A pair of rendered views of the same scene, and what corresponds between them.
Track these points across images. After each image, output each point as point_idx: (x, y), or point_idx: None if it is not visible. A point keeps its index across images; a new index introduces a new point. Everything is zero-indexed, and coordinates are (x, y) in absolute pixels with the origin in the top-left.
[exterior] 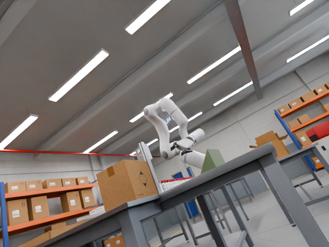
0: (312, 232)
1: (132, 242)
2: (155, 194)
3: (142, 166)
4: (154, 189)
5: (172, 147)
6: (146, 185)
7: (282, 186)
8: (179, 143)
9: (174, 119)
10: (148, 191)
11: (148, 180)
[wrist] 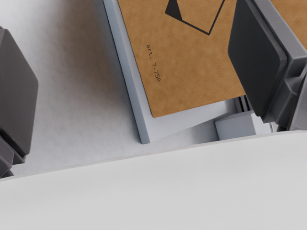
0: None
1: None
2: (152, 87)
3: (280, 2)
4: (172, 93)
5: (248, 17)
6: (172, 22)
7: None
8: (257, 154)
9: None
10: (150, 28)
11: (201, 48)
